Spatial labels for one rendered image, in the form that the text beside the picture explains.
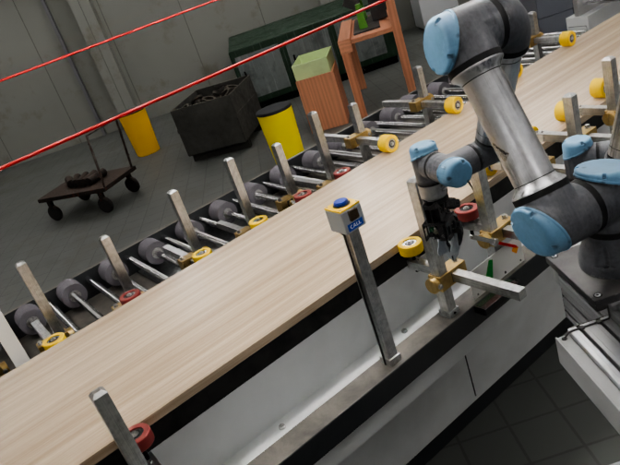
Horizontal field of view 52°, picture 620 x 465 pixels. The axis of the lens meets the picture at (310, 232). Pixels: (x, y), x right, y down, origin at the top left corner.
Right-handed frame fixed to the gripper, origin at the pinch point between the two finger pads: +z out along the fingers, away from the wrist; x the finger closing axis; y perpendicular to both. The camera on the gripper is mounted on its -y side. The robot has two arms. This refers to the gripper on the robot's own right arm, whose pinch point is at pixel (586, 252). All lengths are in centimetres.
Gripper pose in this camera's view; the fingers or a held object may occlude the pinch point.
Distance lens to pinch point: 200.0
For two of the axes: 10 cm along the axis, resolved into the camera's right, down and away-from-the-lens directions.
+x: 7.6, -4.7, 4.5
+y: 5.8, 1.7, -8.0
